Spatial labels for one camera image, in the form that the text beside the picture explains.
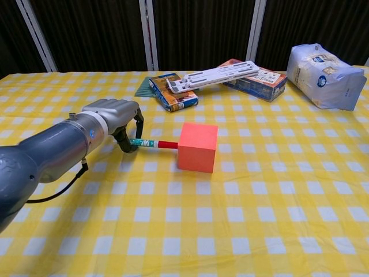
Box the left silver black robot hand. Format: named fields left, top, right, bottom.
left=81, top=99, right=145, bottom=154

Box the red capped marker pen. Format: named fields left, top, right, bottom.
left=129, top=137, right=179, bottom=151

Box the pink cube block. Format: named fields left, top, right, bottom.
left=177, top=122, right=219, bottom=174

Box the green ribbed card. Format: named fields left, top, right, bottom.
left=134, top=76, right=158, bottom=98

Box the small blue orange box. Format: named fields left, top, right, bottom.
left=149, top=74, right=199, bottom=113

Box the white folding laptop stand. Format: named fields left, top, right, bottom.
left=165, top=59, right=260, bottom=95

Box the large orange blue box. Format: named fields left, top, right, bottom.
left=221, top=59, right=288, bottom=103

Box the yellow white checkered tablecloth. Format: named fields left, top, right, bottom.
left=0, top=65, right=369, bottom=277

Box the white blue plastic bag pack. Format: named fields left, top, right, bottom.
left=286, top=43, right=367, bottom=111

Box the white aluminium frame post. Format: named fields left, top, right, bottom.
left=245, top=0, right=268, bottom=63
left=138, top=0, right=159, bottom=72
left=16, top=0, right=58, bottom=73

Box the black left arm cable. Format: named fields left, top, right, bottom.
left=27, top=158, right=89, bottom=204

